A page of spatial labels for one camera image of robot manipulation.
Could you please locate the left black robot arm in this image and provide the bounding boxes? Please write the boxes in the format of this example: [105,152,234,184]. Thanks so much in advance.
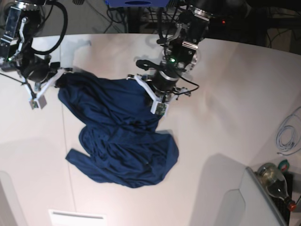
[136,0,247,97]

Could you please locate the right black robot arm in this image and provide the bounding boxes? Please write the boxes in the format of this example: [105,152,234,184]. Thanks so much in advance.
[0,0,68,83]

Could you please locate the coiled light grey cable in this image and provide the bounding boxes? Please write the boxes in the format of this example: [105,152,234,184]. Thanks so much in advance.
[275,108,301,156]

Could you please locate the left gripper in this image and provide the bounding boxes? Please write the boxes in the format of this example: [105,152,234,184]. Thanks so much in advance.
[150,70,179,97]

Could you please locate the clear plastic bottle red cap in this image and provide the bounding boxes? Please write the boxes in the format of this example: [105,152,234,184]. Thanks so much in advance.
[257,163,297,211]

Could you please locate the blue box with slot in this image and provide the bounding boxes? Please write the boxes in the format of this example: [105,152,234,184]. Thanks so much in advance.
[105,0,169,8]

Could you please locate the dark blue t-shirt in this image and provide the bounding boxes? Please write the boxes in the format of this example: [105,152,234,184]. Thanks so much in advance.
[57,73,179,188]

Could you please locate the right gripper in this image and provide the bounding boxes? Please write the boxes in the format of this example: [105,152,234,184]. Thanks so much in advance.
[20,55,52,83]

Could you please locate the green tape roll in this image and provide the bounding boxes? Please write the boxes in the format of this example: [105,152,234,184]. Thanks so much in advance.
[278,159,290,173]

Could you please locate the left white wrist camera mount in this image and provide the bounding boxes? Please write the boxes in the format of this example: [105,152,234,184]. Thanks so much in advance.
[127,74,192,116]

